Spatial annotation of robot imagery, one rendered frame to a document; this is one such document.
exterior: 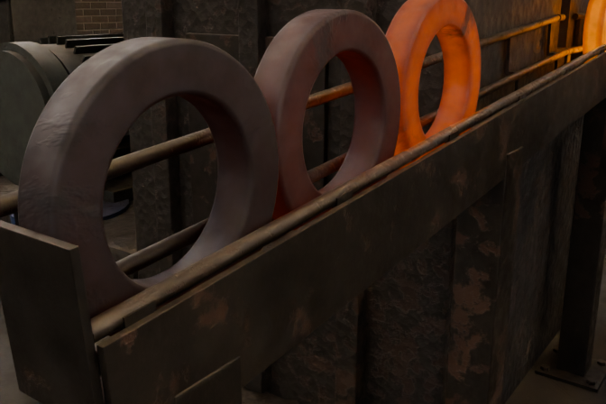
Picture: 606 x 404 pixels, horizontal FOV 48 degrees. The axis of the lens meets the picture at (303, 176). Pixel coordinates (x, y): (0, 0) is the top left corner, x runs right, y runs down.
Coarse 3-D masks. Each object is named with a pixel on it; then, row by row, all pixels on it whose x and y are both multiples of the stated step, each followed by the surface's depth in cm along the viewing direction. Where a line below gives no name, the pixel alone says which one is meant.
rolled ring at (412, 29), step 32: (416, 0) 66; (448, 0) 67; (416, 32) 63; (448, 32) 71; (416, 64) 63; (448, 64) 75; (480, 64) 76; (416, 96) 64; (448, 96) 76; (416, 128) 66; (416, 160) 67
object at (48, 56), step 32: (0, 64) 171; (32, 64) 167; (64, 64) 172; (0, 96) 174; (32, 96) 166; (0, 128) 177; (32, 128) 169; (0, 160) 180; (0, 192) 194; (128, 192) 184; (128, 224) 167
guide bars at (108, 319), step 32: (576, 64) 104; (512, 96) 82; (448, 128) 69; (352, 192) 53; (288, 224) 47; (224, 256) 42; (160, 288) 38; (96, 320) 35; (128, 320) 36; (96, 352) 36
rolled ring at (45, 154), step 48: (144, 48) 37; (192, 48) 40; (96, 96) 35; (144, 96) 38; (192, 96) 42; (240, 96) 44; (48, 144) 35; (96, 144) 35; (240, 144) 46; (48, 192) 34; (96, 192) 36; (240, 192) 47; (96, 240) 36; (96, 288) 37; (144, 288) 40; (192, 288) 43
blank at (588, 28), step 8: (592, 0) 123; (600, 0) 123; (592, 8) 123; (600, 8) 122; (592, 16) 122; (600, 16) 122; (584, 24) 123; (592, 24) 122; (600, 24) 122; (584, 32) 124; (592, 32) 123; (600, 32) 122; (584, 40) 124; (592, 40) 123; (600, 40) 123; (584, 48) 125; (592, 48) 124
